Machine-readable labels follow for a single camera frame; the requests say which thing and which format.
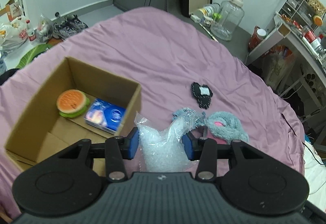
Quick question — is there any clear bag of white beads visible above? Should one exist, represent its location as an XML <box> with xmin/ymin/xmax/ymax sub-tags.
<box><xmin>134</xmin><ymin>113</ymin><xmax>204</xmax><ymax>173</ymax></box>

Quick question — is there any small grey blue fabric piece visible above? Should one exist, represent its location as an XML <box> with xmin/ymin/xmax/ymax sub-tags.
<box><xmin>172</xmin><ymin>108</ymin><xmax>206</xmax><ymax>122</ymax></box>

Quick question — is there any grey pink plush toy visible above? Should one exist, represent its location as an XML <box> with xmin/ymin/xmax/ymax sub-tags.
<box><xmin>206</xmin><ymin>111</ymin><xmax>249</xmax><ymax>144</ymax></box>

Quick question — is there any blue Vinda tissue pack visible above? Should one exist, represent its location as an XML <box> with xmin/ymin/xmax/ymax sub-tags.
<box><xmin>84</xmin><ymin>98</ymin><xmax>126</xmax><ymax>134</ymax></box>

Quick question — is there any black stitched felt toy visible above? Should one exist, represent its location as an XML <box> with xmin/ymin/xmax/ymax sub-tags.
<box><xmin>191</xmin><ymin>82</ymin><xmax>213</xmax><ymax>109</ymax></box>

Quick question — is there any burger plush toy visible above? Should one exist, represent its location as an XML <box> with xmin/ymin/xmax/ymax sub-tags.
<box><xmin>56</xmin><ymin>89</ymin><xmax>90</xmax><ymax>118</ymax></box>

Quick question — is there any brown cardboard box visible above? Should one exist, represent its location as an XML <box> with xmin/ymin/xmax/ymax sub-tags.
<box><xmin>4</xmin><ymin>57</ymin><xmax>141</xmax><ymax>170</ymax></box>

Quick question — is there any pink bed sheet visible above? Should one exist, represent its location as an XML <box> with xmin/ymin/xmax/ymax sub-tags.
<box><xmin>1</xmin><ymin>7</ymin><xmax>309</xmax><ymax>223</ymax></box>

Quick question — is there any green cartoon floor mat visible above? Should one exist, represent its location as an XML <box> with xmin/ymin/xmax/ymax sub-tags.
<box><xmin>16</xmin><ymin>44</ymin><xmax>53</xmax><ymax>69</ymax></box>

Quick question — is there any grey sneakers pair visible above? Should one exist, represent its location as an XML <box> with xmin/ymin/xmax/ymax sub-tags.
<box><xmin>53</xmin><ymin>14</ymin><xmax>88</xmax><ymax>40</ymax></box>

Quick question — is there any large clear water jug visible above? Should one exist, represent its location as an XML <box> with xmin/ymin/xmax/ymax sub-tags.
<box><xmin>210</xmin><ymin>0</ymin><xmax>245</xmax><ymax>41</ymax></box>

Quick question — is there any tied clear trash bag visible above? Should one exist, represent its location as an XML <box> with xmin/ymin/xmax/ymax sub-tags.
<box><xmin>36</xmin><ymin>14</ymin><xmax>53</xmax><ymax>43</ymax></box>

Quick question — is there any white desk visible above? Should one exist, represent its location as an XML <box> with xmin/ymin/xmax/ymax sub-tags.
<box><xmin>246</xmin><ymin>14</ymin><xmax>325</xmax><ymax>96</ymax></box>

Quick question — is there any small bottle red label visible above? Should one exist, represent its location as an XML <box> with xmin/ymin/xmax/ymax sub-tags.
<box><xmin>26</xmin><ymin>19</ymin><xmax>36</xmax><ymax>42</ymax></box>

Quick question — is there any white plastic shopping bag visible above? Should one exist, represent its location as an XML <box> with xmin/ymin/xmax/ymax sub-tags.
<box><xmin>1</xmin><ymin>16</ymin><xmax>28</xmax><ymax>52</ymax></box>

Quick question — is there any grey desktop drawer organizer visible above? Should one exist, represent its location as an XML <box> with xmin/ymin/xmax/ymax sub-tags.
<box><xmin>277</xmin><ymin>0</ymin><xmax>317</xmax><ymax>30</ymax></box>

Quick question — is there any small orange cardboard box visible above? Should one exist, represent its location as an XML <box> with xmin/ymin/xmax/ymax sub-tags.
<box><xmin>1</xmin><ymin>0</ymin><xmax>22</xmax><ymax>22</ymax></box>

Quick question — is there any black cable on bed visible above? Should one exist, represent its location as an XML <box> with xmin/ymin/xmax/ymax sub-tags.
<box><xmin>280</xmin><ymin>112</ymin><xmax>324</xmax><ymax>166</ymax></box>

